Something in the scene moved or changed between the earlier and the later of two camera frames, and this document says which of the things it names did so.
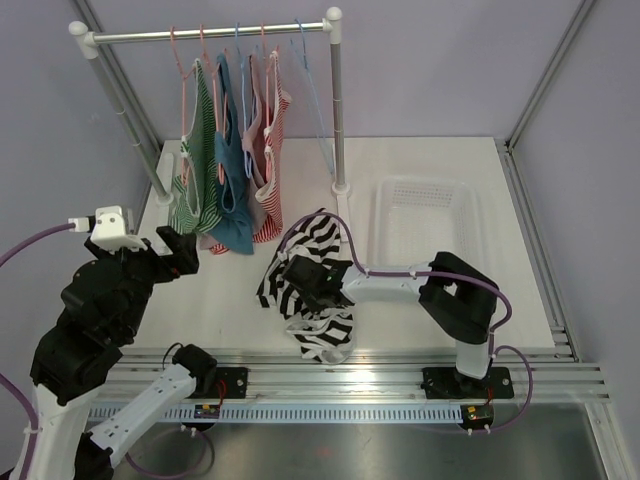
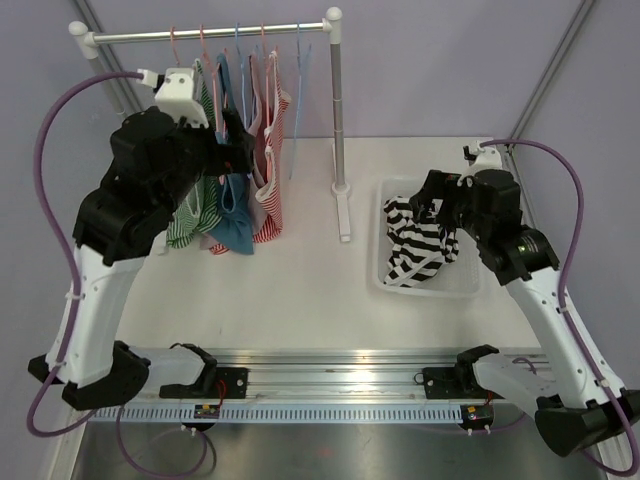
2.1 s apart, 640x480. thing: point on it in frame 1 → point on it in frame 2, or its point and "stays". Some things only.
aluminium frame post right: (572, 30) stays
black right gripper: (313, 305) → (438, 185)
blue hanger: (328, 145) → (302, 60)
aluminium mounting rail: (547, 372) stays
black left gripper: (183, 260) → (234, 157)
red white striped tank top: (268, 207) stays
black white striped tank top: (324, 336) → (419, 248)
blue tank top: (233, 230) stays
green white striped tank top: (195, 207) stays
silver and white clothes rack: (87, 39) stays
